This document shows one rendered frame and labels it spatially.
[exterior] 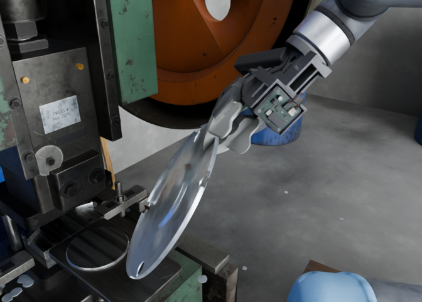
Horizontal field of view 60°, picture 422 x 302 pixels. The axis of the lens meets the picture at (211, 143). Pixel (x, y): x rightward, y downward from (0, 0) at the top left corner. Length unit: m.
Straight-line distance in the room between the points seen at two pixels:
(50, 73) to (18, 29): 0.09
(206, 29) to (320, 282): 0.67
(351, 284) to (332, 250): 1.70
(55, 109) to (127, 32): 0.18
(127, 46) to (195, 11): 0.24
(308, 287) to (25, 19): 0.57
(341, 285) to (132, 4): 0.56
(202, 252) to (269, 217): 1.20
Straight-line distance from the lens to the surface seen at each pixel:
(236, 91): 0.55
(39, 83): 0.67
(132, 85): 0.73
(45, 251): 0.85
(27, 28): 0.71
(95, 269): 0.77
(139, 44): 0.72
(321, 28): 0.54
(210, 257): 0.96
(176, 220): 0.56
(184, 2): 0.91
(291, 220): 2.15
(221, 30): 0.85
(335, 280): 0.32
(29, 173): 0.66
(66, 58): 0.69
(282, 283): 1.80
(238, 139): 0.57
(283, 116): 0.53
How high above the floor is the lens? 1.31
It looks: 27 degrees down
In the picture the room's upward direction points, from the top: straight up
